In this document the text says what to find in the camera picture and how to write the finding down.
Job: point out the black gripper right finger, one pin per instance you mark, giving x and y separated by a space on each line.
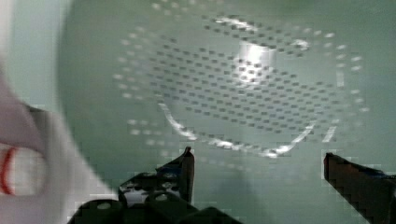
370 191

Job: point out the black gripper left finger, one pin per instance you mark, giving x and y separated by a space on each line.
176 176

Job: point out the green strainer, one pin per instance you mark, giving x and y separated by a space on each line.
259 90

